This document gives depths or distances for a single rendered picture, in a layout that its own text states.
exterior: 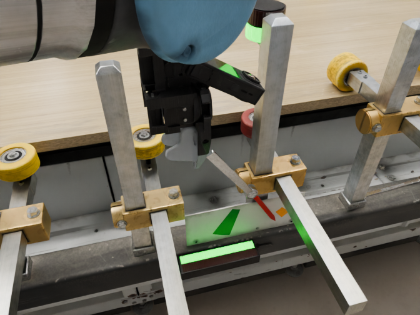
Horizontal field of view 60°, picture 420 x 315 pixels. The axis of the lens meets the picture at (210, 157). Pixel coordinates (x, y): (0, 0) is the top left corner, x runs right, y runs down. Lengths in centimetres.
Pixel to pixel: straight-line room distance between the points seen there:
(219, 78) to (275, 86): 17
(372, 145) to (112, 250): 58
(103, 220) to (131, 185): 35
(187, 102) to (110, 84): 13
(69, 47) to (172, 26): 5
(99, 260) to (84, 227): 19
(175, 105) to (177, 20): 27
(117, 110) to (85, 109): 33
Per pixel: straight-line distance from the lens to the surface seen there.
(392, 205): 98
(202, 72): 44
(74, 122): 83
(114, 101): 54
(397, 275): 176
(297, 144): 102
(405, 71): 73
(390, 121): 77
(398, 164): 123
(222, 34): 21
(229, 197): 100
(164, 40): 18
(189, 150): 51
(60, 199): 97
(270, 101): 61
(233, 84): 46
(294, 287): 159
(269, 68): 57
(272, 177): 71
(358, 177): 86
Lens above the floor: 135
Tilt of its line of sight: 41 degrees down
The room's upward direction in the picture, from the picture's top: straight up
